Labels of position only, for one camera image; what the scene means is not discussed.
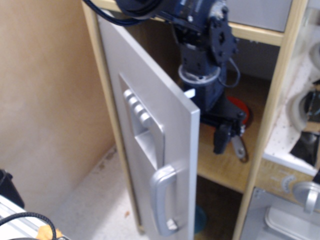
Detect blue toy plate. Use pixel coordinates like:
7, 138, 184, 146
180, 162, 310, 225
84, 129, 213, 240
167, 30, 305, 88
194, 205, 207, 234

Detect silver toy fridge door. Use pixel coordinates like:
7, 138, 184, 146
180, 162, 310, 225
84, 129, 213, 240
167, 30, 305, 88
98, 18, 200, 240

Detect black torn burner sticker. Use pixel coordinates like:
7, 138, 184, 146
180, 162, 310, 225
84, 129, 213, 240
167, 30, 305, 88
289, 87, 320, 169

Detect silver oven door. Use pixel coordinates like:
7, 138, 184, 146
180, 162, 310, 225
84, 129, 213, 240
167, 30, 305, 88
240, 187, 320, 240

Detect wooden toy kitchen cabinet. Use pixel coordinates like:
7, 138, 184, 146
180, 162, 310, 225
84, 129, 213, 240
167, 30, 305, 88
83, 0, 308, 240

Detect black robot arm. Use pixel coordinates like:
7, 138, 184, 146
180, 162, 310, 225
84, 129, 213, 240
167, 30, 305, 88
86, 0, 246, 155

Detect silver freezer door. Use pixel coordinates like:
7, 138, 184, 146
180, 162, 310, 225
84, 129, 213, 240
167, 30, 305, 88
226, 0, 292, 32

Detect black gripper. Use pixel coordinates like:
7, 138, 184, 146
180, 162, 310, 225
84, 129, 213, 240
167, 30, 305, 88
183, 67, 247, 154

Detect aluminium extrusion rail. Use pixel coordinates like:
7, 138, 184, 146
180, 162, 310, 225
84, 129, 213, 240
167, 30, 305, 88
0, 195, 45, 240

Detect red toy pan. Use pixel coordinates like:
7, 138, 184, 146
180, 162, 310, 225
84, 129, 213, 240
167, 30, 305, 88
227, 96, 250, 163

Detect white speckled stove counter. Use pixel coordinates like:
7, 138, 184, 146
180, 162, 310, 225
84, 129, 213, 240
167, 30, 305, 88
263, 26, 320, 176

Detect silver oven knob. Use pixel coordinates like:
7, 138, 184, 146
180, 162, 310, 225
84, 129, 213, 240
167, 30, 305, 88
292, 181, 320, 214

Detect black braided cable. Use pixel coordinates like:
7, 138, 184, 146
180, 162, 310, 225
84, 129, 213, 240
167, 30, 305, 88
0, 211, 57, 238

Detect orange tape piece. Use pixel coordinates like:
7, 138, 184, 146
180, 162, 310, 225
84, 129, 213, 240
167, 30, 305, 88
35, 224, 53, 240

